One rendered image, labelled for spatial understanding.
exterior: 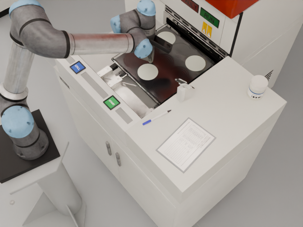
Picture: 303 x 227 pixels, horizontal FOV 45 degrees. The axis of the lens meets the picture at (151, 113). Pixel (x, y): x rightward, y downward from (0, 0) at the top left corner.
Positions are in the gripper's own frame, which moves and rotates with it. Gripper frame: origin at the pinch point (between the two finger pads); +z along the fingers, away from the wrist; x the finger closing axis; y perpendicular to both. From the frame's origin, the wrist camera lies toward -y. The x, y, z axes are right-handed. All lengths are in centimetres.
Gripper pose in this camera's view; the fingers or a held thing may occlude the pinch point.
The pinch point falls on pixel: (152, 61)
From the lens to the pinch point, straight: 179.9
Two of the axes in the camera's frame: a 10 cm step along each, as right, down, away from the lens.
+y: -9.7, -1.9, 1.3
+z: 0.1, 5.2, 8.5
